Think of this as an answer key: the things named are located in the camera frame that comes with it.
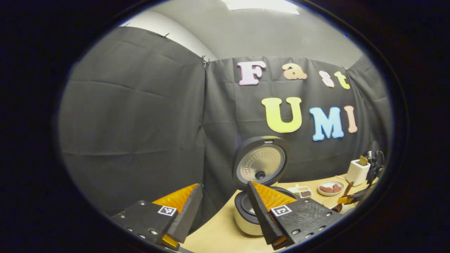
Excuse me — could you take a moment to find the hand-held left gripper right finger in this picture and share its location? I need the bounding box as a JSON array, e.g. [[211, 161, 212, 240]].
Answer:
[[246, 181, 343, 251]]

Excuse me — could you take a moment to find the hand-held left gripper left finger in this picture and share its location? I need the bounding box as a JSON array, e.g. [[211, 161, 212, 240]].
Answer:
[[111, 183, 204, 251]]

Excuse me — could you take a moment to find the brown wooden spoon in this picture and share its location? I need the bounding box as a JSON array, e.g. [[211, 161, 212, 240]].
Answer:
[[332, 181, 355, 213]]

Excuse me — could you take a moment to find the black and silver rice cooker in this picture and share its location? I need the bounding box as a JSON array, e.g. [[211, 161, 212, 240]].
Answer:
[[232, 135, 303, 236]]

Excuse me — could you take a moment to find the white toaster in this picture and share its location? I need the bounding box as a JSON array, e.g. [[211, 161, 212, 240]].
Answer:
[[346, 159, 371, 187]]

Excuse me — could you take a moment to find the round white plate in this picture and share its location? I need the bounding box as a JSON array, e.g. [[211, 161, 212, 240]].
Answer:
[[317, 181, 345, 196]]

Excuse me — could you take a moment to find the white divided dish of beans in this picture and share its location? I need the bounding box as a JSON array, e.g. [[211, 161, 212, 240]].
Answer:
[[288, 184, 313, 199]]

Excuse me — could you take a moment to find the large ceiling light panel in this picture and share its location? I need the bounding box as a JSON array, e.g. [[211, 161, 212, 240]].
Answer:
[[221, 0, 299, 14]]

